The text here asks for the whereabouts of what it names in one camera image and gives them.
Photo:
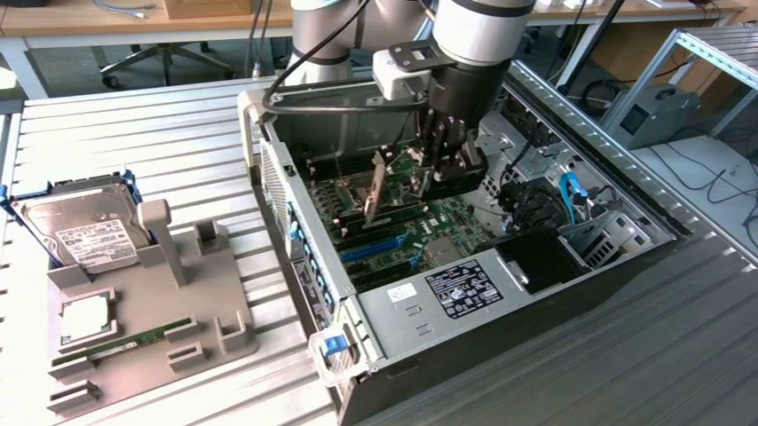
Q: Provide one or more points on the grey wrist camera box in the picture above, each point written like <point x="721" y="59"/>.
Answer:
<point x="397" y="75"/>

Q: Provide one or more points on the grey power supply unit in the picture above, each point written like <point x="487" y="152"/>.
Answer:
<point x="414" y="310"/>

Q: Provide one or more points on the blue case latch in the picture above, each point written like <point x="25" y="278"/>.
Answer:
<point x="334" y="345"/>

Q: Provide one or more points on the green Dell motherboard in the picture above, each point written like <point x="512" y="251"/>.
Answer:
<point x="414" y="231"/>

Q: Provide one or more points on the aluminium frame table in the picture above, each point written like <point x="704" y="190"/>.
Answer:
<point x="711" y="49"/>

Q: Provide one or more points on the metal disk bay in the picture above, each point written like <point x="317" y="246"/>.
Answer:
<point x="604" y="239"/>

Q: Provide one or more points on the green RAM stick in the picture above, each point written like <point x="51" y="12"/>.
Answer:
<point x="120" y="344"/>

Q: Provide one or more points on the open PC case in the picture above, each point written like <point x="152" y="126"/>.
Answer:
<point x="320" y="128"/>

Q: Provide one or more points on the installed RAM stick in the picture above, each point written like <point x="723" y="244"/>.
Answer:
<point x="404" y="219"/>

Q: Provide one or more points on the office chair base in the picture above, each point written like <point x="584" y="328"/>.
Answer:
<point x="166" y="53"/>
<point x="531" y="40"/>

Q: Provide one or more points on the graphics card with metal bracket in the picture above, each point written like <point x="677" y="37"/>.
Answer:
<point x="374" y="191"/>

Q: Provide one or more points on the blue expansion slot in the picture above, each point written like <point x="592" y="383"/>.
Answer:
<point x="368" y="251"/>

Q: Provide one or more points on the hard disk with blue carrier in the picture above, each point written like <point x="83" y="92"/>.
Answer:
<point x="77" y="222"/>

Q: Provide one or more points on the CPU socket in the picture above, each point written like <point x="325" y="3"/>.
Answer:
<point x="354" y="195"/>

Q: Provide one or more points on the silver chipset heatsink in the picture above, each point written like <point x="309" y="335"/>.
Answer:
<point x="445" y="252"/>

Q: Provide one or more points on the grey parts rack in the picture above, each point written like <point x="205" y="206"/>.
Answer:
<point x="149" y="306"/>

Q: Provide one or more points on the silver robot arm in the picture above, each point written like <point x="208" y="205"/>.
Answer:
<point x="480" y="31"/>

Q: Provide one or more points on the thin socket locking lever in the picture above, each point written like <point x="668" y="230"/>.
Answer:
<point x="340" y="164"/>

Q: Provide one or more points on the metal socket cover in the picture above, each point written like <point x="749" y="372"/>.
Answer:
<point x="406" y="166"/>

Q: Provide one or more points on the brown cardboard box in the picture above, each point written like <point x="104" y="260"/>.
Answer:
<point x="205" y="8"/>

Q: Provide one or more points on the black stand pole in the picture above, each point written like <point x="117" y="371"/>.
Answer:
<point x="593" y="42"/>

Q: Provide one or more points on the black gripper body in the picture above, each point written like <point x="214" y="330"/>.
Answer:
<point x="468" y="93"/>

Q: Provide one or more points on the metal drive cage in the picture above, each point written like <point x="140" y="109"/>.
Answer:
<point x="499" y="177"/>

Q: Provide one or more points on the silver CPU chip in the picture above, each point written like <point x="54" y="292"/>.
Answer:
<point x="86" y="319"/>

